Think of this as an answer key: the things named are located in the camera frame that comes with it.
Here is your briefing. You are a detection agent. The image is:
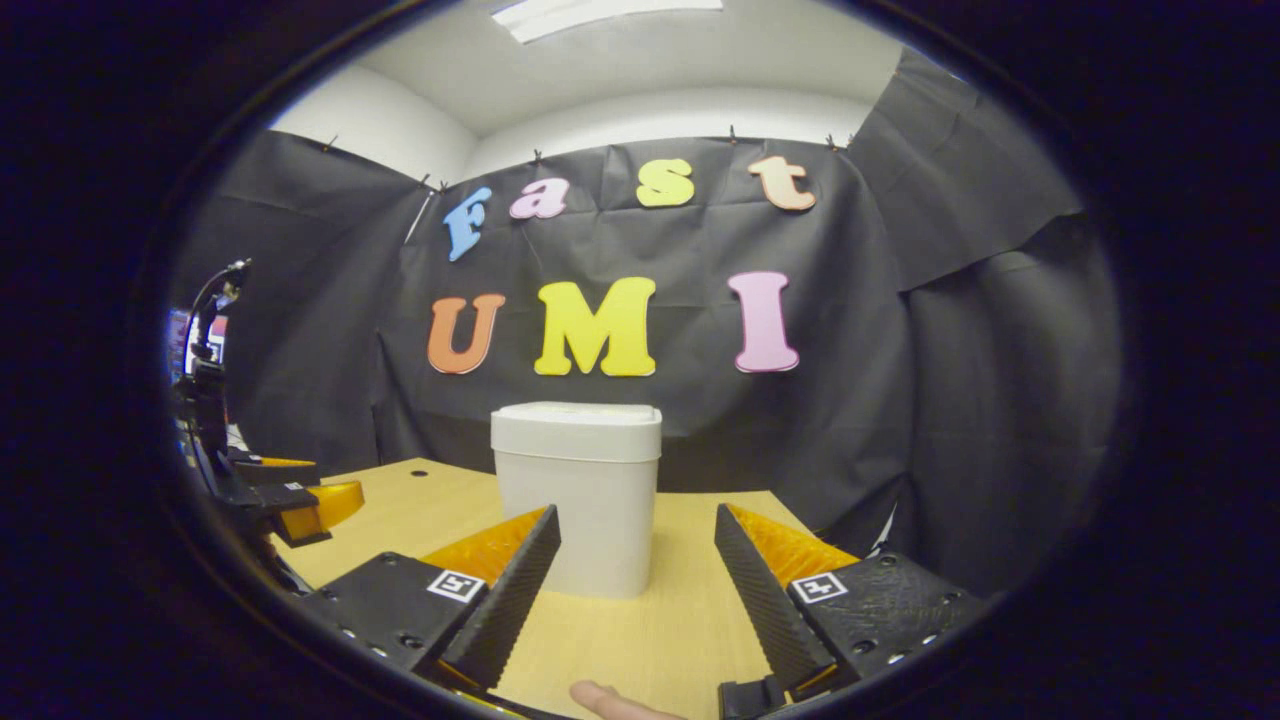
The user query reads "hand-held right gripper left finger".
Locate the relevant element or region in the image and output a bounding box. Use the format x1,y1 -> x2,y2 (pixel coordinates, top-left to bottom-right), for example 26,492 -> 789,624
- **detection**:
300,505 -> 563,693

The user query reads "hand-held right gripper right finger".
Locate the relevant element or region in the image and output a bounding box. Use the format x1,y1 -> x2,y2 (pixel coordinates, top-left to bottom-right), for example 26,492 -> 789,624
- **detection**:
713,503 -> 991,696

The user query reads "white desktop garbage bin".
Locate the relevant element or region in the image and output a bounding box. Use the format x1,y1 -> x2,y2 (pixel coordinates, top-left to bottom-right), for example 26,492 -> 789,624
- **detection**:
490,401 -> 664,599

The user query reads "wooden desktop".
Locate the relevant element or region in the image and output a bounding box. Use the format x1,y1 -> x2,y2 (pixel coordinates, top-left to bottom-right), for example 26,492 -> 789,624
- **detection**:
270,457 -> 891,720

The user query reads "computer monitor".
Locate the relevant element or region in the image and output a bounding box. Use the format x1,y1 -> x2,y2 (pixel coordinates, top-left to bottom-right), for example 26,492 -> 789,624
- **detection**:
168,308 -> 229,376

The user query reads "black backdrop cloth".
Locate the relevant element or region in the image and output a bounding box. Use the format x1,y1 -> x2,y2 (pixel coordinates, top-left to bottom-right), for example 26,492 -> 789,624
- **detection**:
170,45 -> 1121,601

